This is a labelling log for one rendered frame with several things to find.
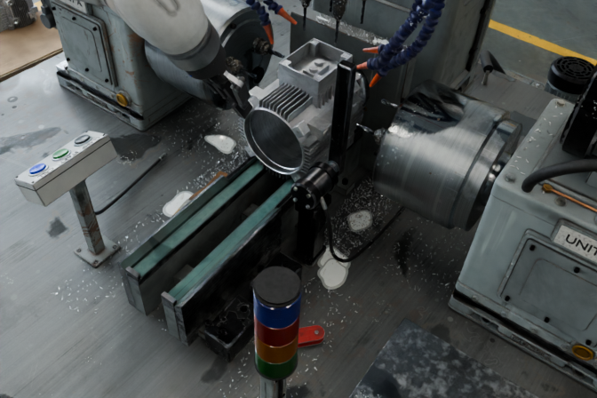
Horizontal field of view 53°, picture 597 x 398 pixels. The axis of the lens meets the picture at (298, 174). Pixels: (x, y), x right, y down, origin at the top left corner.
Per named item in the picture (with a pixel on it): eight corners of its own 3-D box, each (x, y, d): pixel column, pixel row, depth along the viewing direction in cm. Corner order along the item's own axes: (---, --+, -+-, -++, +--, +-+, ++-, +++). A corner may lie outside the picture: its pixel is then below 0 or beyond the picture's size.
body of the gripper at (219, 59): (228, 40, 98) (248, 67, 106) (190, 22, 101) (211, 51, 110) (202, 77, 97) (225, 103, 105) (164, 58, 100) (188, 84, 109)
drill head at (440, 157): (389, 133, 142) (406, 42, 124) (561, 214, 126) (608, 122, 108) (330, 195, 127) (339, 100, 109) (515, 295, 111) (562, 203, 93)
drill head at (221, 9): (181, 36, 168) (171, -51, 150) (287, 86, 154) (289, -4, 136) (112, 78, 153) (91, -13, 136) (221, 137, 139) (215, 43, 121)
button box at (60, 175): (99, 151, 121) (87, 128, 118) (119, 155, 117) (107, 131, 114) (25, 201, 111) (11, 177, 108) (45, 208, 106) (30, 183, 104)
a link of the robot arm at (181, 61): (176, -3, 96) (192, 19, 102) (144, 43, 95) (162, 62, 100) (219, 16, 93) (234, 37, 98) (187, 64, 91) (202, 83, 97)
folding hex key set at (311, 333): (281, 351, 114) (281, 346, 112) (277, 337, 116) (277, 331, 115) (326, 343, 115) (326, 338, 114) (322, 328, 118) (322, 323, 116)
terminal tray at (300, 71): (310, 65, 133) (312, 36, 128) (351, 83, 129) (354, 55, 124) (276, 91, 126) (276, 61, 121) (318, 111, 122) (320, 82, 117)
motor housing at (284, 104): (293, 112, 145) (296, 43, 132) (360, 146, 138) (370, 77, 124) (238, 156, 134) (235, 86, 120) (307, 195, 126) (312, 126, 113)
